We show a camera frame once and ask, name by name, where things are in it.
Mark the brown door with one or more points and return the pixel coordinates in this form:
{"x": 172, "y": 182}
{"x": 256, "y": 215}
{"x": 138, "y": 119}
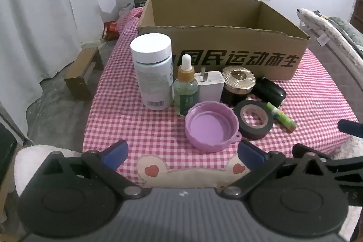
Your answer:
{"x": 358, "y": 12}

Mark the white plastic bottle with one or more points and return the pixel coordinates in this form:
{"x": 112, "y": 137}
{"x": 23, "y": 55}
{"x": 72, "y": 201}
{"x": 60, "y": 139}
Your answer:
{"x": 151, "y": 74}

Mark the green dropper bottle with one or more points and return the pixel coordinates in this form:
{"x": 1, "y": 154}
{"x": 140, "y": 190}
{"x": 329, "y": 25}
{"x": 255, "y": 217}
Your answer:
{"x": 185, "y": 91}

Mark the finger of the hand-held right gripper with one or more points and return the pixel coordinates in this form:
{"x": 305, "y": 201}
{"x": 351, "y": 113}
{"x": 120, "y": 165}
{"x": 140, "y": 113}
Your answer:
{"x": 350, "y": 127}
{"x": 346, "y": 165}

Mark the purple plastic lid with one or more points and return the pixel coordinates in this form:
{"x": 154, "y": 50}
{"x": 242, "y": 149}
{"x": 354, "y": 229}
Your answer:
{"x": 209, "y": 128}

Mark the wooden stool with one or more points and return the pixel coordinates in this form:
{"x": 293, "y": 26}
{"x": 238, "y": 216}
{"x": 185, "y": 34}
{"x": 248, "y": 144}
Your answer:
{"x": 82, "y": 69}

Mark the dark jar with gold lid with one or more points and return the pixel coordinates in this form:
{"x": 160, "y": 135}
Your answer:
{"x": 238, "y": 77}

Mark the black tape roll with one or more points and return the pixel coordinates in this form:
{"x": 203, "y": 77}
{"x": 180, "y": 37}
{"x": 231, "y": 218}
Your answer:
{"x": 249, "y": 131}

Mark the white fluffy towel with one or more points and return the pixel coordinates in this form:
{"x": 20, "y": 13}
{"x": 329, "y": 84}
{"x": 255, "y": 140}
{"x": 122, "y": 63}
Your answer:
{"x": 28, "y": 162}

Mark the grey-green cloth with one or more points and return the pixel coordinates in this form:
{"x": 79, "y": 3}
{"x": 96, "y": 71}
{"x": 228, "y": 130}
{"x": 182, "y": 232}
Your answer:
{"x": 348, "y": 29}

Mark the red snack packet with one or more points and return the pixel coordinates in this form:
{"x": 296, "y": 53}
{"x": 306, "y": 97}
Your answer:
{"x": 111, "y": 30}

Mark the brown cardboard box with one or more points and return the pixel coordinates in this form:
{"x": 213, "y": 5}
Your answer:
{"x": 295, "y": 46}

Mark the cream fluffy blanket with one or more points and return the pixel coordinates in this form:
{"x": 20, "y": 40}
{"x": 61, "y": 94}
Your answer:
{"x": 326, "y": 29}

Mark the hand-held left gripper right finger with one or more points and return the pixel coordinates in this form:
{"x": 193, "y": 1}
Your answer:
{"x": 251, "y": 155}

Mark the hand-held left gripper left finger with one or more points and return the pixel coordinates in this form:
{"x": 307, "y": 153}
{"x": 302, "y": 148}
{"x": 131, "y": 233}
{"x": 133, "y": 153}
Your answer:
{"x": 116, "y": 152}

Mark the white curtain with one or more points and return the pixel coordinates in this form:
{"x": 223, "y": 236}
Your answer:
{"x": 42, "y": 18}

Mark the white charger plug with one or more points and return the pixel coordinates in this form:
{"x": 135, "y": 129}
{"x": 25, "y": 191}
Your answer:
{"x": 211, "y": 86}

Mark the black case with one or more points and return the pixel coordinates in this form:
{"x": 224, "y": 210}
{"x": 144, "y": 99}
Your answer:
{"x": 270, "y": 91}

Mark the green glue stick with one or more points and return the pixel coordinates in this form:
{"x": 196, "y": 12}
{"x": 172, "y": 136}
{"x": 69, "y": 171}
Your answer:
{"x": 283, "y": 118}

